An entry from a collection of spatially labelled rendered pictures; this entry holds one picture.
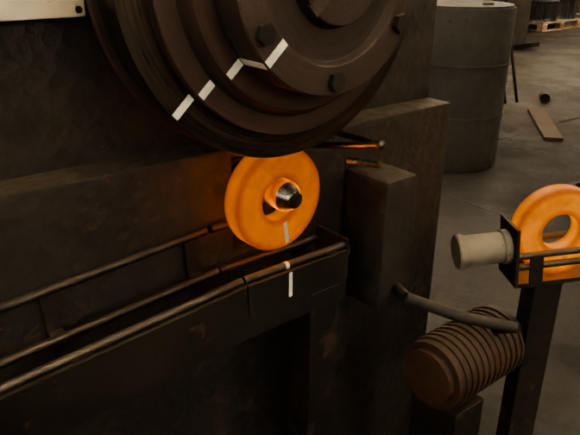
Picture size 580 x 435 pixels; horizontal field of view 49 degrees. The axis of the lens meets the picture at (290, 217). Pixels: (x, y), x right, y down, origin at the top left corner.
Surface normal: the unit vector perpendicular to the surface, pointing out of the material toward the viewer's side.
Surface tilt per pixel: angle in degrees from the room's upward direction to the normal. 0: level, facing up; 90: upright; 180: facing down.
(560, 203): 90
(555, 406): 0
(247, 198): 90
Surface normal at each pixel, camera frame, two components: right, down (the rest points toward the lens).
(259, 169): 0.65, 0.30
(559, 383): 0.01, -0.92
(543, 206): 0.10, 0.38
